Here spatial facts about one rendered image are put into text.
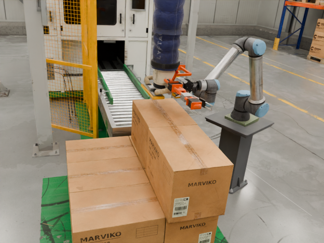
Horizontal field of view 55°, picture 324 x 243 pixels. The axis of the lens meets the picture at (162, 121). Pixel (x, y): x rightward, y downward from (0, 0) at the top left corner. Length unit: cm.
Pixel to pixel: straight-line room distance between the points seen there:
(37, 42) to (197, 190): 231
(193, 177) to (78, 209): 80
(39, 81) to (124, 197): 184
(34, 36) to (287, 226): 306
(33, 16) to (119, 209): 216
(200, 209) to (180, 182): 29
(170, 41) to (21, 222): 196
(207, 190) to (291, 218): 143
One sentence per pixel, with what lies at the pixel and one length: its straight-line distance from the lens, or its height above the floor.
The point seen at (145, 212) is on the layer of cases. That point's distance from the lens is 219.
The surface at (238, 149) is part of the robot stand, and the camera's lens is 319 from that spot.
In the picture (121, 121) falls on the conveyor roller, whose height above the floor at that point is 53.
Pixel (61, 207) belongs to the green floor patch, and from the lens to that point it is 313.
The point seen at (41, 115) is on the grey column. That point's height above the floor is 47.
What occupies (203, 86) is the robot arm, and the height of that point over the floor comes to 125.
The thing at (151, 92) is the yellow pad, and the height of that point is 114.
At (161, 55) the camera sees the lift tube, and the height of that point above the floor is 144.
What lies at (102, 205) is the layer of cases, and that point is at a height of 54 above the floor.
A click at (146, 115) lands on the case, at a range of 259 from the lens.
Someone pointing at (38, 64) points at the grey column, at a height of 106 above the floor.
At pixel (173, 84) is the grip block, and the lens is 233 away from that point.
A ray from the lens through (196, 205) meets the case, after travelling 211.
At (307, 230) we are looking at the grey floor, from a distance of 328.
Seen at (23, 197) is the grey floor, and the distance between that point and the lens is 334.
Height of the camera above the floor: 197
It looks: 24 degrees down
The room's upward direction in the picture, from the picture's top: 4 degrees clockwise
